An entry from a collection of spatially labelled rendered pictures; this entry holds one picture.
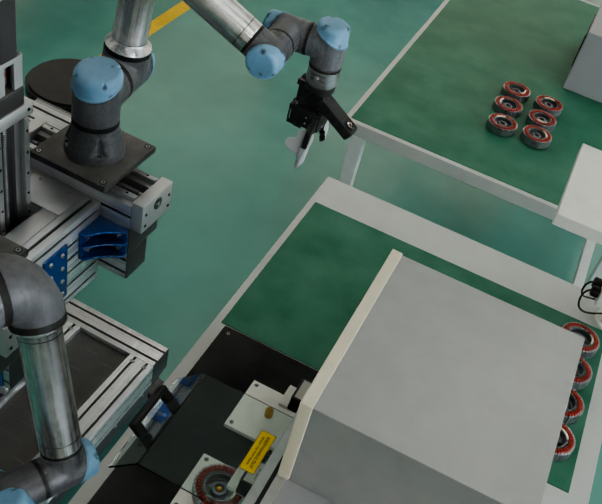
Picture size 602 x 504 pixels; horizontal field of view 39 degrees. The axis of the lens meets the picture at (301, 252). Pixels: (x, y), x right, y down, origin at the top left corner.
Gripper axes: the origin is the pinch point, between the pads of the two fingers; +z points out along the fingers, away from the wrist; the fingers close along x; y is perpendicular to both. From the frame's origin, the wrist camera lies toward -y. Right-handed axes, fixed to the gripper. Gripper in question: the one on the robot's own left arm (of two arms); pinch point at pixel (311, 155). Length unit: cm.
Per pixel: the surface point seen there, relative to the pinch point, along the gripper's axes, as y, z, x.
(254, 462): -29, 9, 80
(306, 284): -8.2, 40.1, 0.6
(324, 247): -5.7, 40.1, -16.6
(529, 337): -63, -17, 45
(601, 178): -66, -6, -36
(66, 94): 113, 59, -52
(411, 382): -48, -17, 68
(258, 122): 83, 115, -164
